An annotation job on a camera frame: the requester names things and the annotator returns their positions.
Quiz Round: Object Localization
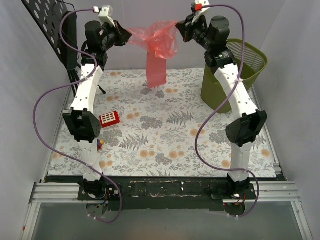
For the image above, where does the red calculator toy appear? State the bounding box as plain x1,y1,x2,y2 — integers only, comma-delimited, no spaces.
99,111,120,128

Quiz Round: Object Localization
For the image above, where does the red torn trash bag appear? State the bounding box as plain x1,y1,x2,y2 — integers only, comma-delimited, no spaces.
127,20,178,89

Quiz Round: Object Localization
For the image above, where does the green plastic trash bin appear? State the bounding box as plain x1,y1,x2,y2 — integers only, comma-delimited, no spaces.
200,38,268,114

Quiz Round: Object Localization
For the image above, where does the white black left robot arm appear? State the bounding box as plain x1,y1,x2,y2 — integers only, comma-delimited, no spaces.
62,20,132,200

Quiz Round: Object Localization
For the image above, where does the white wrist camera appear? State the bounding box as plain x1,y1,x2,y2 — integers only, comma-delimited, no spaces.
93,5,116,28
191,0,210,25

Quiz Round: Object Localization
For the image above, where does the black music stand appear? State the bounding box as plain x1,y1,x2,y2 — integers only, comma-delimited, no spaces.
21,0,81,83

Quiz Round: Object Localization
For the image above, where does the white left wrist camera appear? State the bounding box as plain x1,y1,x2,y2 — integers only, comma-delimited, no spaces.
93,5,116,28

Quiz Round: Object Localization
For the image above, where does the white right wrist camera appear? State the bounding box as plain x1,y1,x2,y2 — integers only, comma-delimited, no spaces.
191,0,210,25

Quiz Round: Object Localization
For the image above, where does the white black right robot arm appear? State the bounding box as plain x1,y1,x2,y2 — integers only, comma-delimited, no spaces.
175,13,268,199

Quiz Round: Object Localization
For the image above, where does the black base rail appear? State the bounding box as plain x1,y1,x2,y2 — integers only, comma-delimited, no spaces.
77,176,258,212

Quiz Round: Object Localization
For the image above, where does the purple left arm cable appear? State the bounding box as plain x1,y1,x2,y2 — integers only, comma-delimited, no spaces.
33,7,123,224

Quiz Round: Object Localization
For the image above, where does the colourful toy figure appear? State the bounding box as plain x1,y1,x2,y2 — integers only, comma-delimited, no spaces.
97,139,104,150

